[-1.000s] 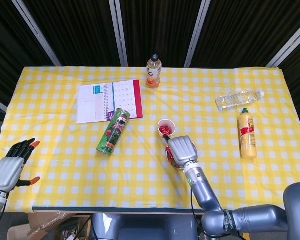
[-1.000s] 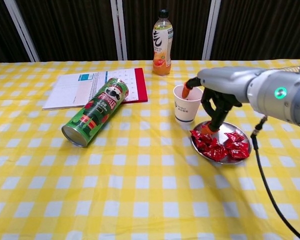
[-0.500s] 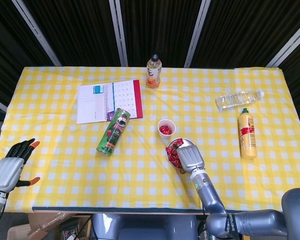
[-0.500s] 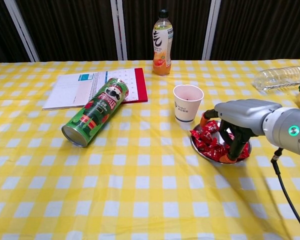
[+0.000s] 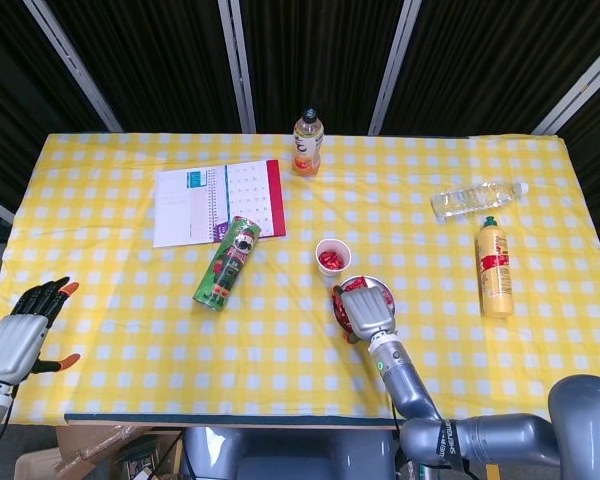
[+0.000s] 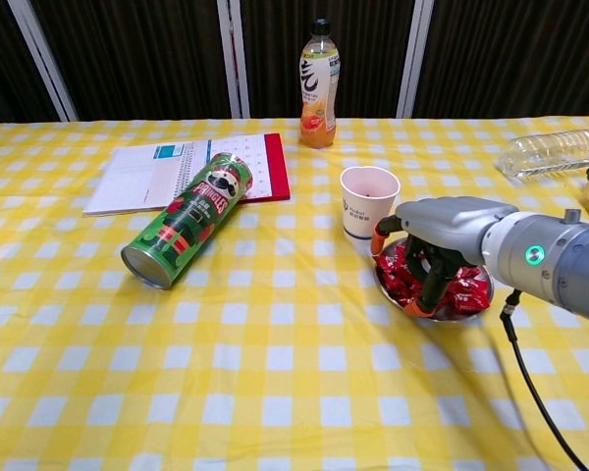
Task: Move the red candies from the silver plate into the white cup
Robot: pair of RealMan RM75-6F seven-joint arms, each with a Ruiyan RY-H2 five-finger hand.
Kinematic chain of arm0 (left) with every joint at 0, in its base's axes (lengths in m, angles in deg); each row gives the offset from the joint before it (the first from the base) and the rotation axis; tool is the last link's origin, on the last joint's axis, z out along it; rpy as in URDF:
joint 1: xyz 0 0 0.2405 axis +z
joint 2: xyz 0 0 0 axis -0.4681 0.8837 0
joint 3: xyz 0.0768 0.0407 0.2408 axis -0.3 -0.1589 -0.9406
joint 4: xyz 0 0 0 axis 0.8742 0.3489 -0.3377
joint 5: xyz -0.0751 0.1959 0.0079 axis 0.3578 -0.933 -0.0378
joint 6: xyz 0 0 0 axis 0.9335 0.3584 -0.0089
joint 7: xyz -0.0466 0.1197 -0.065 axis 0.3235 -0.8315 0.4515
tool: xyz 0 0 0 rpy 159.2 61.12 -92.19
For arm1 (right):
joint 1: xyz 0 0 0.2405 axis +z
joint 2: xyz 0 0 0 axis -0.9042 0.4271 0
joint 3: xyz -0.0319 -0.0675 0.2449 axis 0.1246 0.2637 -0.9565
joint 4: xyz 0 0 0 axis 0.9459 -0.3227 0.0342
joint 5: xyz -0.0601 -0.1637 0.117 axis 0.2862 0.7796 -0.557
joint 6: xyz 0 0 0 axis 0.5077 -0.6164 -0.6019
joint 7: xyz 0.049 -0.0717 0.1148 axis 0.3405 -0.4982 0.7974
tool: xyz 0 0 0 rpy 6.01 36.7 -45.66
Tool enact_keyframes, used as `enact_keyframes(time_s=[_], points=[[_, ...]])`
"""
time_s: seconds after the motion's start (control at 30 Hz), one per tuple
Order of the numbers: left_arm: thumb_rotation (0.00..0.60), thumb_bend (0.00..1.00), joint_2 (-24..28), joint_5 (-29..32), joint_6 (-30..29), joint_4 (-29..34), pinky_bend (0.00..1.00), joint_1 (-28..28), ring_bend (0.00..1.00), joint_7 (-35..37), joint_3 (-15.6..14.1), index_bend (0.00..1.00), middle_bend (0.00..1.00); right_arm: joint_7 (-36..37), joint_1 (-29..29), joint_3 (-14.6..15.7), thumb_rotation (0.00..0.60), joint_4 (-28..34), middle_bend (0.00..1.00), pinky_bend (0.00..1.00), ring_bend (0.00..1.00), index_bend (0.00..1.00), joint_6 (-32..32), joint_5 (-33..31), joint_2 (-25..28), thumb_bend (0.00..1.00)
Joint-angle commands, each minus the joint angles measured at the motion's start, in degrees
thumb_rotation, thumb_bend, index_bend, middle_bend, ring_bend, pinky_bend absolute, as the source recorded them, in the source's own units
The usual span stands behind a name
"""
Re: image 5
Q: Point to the yellow white checked tablecloth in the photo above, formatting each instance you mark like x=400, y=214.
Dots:
x=280, y=360

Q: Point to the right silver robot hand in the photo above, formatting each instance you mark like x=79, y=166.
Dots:
x=367, y=312

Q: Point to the wooden table board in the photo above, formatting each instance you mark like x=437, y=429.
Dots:
x=230, y=419

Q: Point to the spiral notebook with red cover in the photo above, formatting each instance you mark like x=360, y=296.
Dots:
x=190, y=210

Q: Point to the green Pringles can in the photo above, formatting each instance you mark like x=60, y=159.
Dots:
x=225, y=270

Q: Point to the grey robot torso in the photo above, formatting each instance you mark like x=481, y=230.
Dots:
x=290, y=455

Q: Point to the orange drink bottle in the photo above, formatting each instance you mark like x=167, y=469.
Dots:
x=307, y=150

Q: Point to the white paper cup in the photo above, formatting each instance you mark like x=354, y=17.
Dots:
x=347, y=255

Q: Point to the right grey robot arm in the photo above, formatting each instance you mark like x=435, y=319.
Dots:
x=405, y=385

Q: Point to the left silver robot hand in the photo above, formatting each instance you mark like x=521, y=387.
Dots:
x=12, y=345

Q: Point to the brown cardboard box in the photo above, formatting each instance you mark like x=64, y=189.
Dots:
x=80, y=450

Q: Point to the clear plastic water bottle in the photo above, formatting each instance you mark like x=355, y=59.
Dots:
x=470, y=199

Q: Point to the yellow squeeze bottle green cap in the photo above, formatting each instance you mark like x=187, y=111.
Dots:
x=495, y=280

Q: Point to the round metal plate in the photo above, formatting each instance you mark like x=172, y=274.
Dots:
x=377, y=286

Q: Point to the red candy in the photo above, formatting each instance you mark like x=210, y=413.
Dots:
x=339, y=307
x=336, y=261
x=357, y=284
x=326, y=259
x=389, y=297

